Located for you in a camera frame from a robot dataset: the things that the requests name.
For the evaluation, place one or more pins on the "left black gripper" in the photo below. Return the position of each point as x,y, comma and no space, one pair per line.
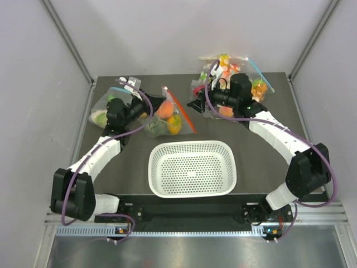
156,101

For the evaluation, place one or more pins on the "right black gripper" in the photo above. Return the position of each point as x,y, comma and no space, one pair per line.
199,104

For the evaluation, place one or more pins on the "red zip clear bag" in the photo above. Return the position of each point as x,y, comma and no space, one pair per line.
187,125

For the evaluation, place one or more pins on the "fake peach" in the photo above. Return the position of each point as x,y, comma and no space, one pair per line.
166,110
226,112

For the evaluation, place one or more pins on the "fake netted green melon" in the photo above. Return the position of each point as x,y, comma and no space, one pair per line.
156,127

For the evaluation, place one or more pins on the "fake yellow green mango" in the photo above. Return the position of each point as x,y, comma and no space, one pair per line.
174,124

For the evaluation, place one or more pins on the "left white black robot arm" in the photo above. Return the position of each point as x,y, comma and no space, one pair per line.
73,188

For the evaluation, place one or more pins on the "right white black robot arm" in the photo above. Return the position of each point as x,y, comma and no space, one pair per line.
308,164

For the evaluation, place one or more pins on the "blue zip bag with strawberry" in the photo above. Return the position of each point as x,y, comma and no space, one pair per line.
200,91

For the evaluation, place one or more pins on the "fake peach in blue bag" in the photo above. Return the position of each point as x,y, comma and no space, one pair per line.
226,112

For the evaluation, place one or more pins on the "fake green pepper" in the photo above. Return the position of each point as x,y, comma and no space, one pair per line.
112,96

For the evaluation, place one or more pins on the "polka dot clear bag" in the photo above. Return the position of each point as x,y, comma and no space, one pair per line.
229,65

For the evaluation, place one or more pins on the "fake pale green cabbage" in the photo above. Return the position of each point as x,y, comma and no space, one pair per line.
99,118

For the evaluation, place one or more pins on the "blue zip bag left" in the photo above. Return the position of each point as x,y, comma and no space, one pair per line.
122,93

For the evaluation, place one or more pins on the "blue zip bag orange pieces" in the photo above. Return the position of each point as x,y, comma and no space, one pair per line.
260,84

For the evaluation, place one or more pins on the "white perforated plastic basket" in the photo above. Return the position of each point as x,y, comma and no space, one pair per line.
192,169

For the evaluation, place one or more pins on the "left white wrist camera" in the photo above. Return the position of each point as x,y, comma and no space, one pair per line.
131,84

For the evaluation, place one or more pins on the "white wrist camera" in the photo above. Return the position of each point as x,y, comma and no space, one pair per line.
215,75
131,84

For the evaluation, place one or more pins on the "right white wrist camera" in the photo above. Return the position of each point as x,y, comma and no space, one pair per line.
215,75

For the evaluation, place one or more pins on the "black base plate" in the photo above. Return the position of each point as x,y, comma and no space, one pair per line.
235,208

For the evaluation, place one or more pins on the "aluminium rail with cable duct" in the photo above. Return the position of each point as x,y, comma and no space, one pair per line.
222,226

